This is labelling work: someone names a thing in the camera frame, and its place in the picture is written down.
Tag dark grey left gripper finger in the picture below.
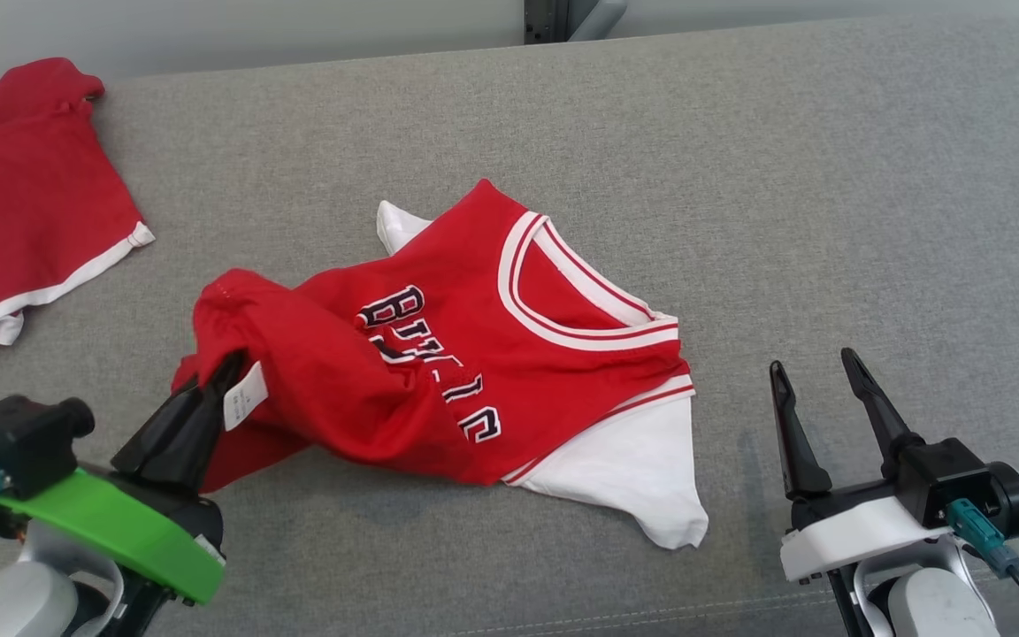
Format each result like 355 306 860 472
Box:
151 358 249 493
111 352 241 485

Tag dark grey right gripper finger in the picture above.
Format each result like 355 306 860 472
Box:
769 360 833 499
841 347 926 479

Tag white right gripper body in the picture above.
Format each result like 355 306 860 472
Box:
779 482 953 583

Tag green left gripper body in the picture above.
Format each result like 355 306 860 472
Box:
0 469 227 607

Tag red and white basketball jersey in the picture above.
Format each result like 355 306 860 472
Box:
172 179 709 551

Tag red shorts with white trim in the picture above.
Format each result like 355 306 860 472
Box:
0 58 157 372

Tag grey fabric sofa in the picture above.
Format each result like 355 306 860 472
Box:
0 13 1019 637

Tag teal right camera cable connector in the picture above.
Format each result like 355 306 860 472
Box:
947 498 1019 578

